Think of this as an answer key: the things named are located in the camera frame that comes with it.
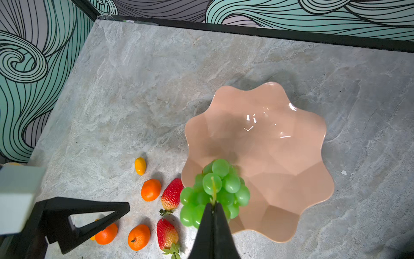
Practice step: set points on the orange tangerine far left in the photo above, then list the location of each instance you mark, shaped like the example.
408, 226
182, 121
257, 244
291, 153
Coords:
106, 236

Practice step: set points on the orange tangerine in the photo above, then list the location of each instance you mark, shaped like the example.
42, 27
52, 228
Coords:
151, 190
106, 236
139, 237

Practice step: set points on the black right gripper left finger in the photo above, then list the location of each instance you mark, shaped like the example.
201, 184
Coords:
203, 245

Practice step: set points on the orange tangerine lower middle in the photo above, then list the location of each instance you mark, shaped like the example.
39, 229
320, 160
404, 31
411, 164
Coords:
139, 237

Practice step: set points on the yellow kumquat by tangerine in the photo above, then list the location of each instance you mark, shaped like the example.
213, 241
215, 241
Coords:
93, 238

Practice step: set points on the strawberry pair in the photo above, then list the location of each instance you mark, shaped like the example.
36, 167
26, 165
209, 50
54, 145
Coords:
168, 239
170, 198

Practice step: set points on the pink scalloped fruit bowl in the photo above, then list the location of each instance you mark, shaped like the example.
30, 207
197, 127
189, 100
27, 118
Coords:
276, 149

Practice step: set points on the lower strawberry left pair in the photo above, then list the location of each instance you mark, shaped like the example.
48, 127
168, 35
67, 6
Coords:
168, 239

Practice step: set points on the yellow kumquat far left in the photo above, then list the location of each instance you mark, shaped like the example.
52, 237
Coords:
140, 166

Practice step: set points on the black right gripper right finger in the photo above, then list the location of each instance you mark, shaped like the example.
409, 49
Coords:
224, 246

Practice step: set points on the green grape bunch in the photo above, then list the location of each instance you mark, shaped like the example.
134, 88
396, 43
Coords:
218, 183

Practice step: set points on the orange tangerine upper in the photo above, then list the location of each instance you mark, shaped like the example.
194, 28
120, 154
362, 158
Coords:
151, 190

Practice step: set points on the upper strawberry left pair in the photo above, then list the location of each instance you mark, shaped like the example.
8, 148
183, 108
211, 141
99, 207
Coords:
170, 198

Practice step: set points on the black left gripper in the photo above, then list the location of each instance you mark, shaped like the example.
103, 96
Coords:
69, 222

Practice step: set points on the black corner frame post left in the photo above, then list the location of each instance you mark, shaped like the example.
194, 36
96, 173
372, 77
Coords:
87, 8

